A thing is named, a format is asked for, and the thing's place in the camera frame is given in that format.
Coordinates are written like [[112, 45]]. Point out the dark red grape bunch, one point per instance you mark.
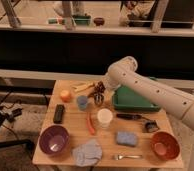
[[99, 87]]

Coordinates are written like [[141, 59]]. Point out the orange fruit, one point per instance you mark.
[[65, 95]]

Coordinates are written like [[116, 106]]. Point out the purple bowl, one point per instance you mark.
[[54, 140]]

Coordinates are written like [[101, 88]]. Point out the yellow banana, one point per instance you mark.
[[82, 86]]

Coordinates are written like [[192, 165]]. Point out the black remote control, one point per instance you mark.
[[59, 111]]

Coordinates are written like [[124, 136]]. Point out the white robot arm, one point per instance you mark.
[[176, 102]]

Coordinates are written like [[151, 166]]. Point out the blue sponge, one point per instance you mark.
[[126, 138]]

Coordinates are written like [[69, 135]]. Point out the blue plastic cup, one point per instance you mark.
[[82, 102]]

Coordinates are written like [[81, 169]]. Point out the grey blue cloth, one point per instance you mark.
[[87, 154]]

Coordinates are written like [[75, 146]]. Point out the wooden table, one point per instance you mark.
[[74, 121]]

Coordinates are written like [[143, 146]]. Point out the dark red bowl on shelf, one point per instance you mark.
[[99, 21]]

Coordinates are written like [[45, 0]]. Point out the small metal cup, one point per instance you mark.
[[98, 99]]

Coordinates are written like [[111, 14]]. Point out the white paper cup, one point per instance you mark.
[[104, 117]]

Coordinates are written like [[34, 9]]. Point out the green plastic tray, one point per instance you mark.
[[125, 99]]

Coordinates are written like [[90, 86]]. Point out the green box on shelf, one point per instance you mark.
[[82, 20]]

